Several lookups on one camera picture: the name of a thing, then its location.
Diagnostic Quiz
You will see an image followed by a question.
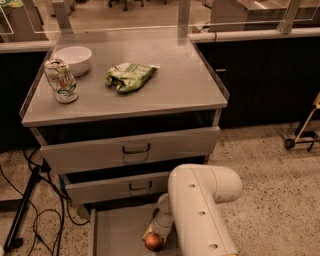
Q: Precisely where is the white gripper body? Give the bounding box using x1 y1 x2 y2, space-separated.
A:
151 212 174 238

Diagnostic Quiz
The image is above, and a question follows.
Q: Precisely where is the orange fruit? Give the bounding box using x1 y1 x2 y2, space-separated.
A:
145 233 163 251

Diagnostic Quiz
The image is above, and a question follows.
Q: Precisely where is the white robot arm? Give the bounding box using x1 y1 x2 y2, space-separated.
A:
143 164 242 256

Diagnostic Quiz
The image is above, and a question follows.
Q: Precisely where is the bottom drawer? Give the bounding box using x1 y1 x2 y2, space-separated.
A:
88 203 182 256

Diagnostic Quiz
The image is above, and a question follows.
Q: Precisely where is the drawer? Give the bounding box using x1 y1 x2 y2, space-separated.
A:
88 203 182 256
40 126 220 174
65 168 172 204

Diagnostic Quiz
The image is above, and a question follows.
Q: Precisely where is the middle drawer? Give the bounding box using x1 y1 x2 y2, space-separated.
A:
65 168 172 204

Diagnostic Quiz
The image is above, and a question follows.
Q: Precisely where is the top drawer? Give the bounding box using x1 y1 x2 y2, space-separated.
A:
40 126 220 174

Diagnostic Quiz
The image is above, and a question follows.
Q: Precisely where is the grey metal drawer cabinet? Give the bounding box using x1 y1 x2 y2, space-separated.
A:
18 26 230 256

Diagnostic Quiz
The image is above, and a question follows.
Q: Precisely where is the black floor stand bar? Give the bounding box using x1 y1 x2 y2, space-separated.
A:
4 167 40 253

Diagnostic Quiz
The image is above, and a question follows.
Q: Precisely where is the green chip bag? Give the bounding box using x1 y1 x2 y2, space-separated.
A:
104 63 158 94

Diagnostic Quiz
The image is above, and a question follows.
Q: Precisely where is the wheeled cart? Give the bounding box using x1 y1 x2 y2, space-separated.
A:
282 92 320 152

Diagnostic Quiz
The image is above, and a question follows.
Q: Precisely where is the crushed soda can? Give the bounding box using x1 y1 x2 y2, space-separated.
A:
44 58 78 104

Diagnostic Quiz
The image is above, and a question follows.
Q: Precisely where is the white ceramic bowl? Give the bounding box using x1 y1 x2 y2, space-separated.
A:
53 46 92 77

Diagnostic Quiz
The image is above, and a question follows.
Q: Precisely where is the black office chair base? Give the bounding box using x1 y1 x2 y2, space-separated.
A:
108 0 144 12

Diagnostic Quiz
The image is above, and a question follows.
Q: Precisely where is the black floor cable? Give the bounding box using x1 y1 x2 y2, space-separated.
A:
0 148 90 256

